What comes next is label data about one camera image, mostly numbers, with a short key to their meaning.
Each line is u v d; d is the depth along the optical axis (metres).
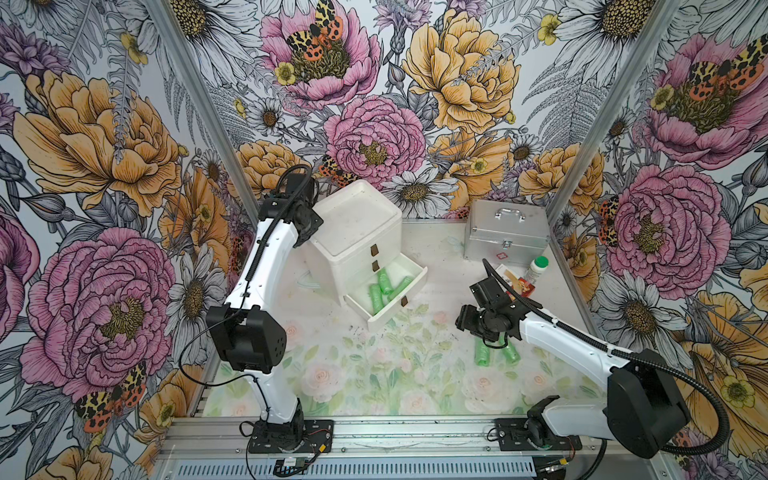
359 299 0.97
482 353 0.86
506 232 1.00
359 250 0.83
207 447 0.73
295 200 0.58
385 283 0.99
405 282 0.99
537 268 0.98
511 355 0.85
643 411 0.42
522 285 0.99
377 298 0.97
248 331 0.46
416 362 0.87
